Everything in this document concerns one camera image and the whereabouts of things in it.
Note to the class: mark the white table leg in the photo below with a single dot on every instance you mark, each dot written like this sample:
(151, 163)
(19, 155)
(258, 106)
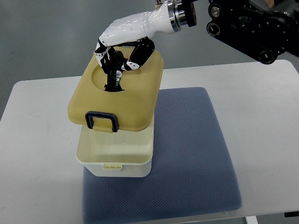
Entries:
(251, 220)

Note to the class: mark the white storage box base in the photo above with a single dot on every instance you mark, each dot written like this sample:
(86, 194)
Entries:
(120, 154)

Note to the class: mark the blue grey fabric mat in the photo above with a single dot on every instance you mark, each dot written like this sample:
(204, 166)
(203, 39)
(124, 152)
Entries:
(191, 174)

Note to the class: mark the yellow box lid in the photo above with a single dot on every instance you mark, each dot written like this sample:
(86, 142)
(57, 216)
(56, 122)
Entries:
(131, 109)

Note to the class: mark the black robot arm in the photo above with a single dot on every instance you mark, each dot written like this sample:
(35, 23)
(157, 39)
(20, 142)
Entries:
(261, 29)

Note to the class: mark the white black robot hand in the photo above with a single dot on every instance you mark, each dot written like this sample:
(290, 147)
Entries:
(138, 28)

